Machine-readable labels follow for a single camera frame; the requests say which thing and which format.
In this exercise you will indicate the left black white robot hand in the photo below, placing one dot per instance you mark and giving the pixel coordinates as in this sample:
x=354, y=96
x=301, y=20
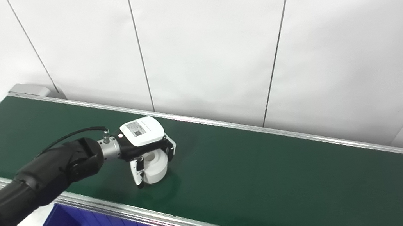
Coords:
x=143, y=133

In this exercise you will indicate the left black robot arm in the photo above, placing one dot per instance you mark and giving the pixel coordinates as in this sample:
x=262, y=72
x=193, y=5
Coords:
x=37, y=179

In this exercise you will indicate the white rounded plastic part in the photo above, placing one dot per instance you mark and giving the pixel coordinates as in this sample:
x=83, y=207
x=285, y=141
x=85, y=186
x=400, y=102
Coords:
x=156, y=168

